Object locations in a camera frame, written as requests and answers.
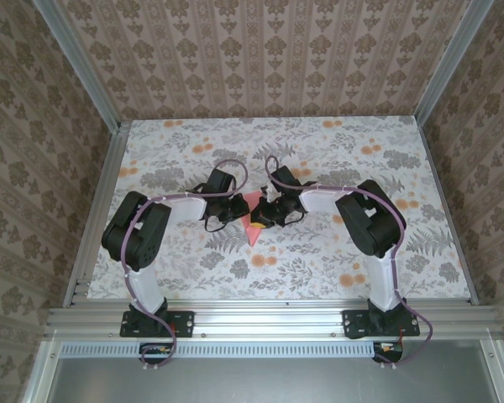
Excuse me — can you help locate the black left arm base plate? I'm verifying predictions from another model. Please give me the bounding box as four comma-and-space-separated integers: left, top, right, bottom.
120, 309, 195, 338

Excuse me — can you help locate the floral patterned table cover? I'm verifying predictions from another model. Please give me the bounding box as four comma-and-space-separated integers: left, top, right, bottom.
86, 118, 474, 301

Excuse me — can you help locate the black connector board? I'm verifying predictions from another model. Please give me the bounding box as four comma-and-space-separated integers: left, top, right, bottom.
371, 340, 404, 364
139, 342, 174, 365

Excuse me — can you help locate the long aluminium frame beam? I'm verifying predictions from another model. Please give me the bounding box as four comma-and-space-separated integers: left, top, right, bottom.
44, 305, 503, 339

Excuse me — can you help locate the grey slotted cable duct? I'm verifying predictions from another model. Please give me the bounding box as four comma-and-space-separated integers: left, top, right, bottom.
60, 340, 404, 358

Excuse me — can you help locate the aluminium frame post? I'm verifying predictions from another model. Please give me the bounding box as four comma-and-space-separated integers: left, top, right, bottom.
35, 0, 123, 131
415, 0, 486, 123

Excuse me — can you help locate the aluminium side rail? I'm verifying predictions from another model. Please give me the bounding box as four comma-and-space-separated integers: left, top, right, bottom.
62, 121, 131, 307

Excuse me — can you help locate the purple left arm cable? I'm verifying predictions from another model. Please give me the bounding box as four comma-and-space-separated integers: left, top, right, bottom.
121, 159, 249, 373

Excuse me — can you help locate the grey sheet metal panel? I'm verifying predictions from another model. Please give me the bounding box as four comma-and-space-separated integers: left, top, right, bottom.
23, 339, 504, 403

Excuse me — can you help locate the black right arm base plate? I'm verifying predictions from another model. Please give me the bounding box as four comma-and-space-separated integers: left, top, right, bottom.
342, 309, 421, 339

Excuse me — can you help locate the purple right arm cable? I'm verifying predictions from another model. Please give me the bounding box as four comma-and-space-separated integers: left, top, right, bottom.
265, 155, 436, 370

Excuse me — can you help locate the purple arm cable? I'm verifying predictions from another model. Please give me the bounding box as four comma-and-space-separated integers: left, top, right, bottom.
265, 155, 436, 370
121, 159, 249, 373

